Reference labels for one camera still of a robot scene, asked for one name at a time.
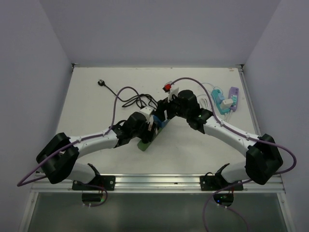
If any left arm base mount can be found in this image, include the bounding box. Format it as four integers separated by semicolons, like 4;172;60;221
67;163;116;191

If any purple power strip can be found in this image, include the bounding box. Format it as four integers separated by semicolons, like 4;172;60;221
228;87;239;112

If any black power cord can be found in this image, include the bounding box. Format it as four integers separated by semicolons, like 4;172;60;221
97;79;157;112

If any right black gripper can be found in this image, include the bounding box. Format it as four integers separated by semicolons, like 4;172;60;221
154;91;189;122

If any white coiled cord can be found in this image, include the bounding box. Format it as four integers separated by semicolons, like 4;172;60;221
197;82;232;123

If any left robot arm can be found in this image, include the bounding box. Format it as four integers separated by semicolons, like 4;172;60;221
36;112;162;190

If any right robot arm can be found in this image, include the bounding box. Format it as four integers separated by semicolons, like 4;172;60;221
154;90;283;190

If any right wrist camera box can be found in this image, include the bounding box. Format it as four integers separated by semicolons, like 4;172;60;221
162;82;179;102

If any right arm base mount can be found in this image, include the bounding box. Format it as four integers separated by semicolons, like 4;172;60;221
199;163;237;191

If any aluminium front rail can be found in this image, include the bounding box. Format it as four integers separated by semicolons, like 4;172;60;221
31;174;285;193

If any white charger on teal strip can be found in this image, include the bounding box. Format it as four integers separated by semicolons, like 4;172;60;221
220;99;234;110

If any pink cube adapter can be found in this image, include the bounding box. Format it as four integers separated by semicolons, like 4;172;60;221
148;121;155;131

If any teal power strip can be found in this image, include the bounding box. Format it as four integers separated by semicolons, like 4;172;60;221
211;89;230;115

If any green power strip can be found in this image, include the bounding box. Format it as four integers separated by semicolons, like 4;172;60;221
137;120;169;151

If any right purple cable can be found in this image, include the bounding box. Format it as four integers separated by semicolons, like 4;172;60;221
169;76;297;232

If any blue cube adapter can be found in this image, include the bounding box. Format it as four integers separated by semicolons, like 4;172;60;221
153;116;169;128

